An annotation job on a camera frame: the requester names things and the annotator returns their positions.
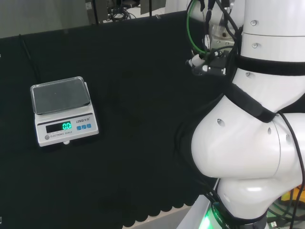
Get black cable bundle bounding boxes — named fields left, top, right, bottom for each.
left=106, top=0, right=139, bottom=21

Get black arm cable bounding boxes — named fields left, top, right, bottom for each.
left=277, top=112, right=305, bottom=229

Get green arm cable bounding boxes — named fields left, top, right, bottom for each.
left=186, top=0, right=211, bottom=58

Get black tripod pole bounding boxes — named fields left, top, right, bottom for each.
left=91, top=0, right=100, bottom=25

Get white electronic balance steel pan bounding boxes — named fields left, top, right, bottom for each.
left=30, top=76, right=100, bottom=147

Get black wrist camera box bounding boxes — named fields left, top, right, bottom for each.
left=185, top=48, right=227, bottom=76

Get black bench cloth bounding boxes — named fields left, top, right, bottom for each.
left=0, top=10, right=226, bottom=229

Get yellow box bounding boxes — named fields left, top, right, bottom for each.
left=280, top=183, right=305, bottom=204

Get black balance power cable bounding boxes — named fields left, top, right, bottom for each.
left=18, top=34, right=41, bottom=84

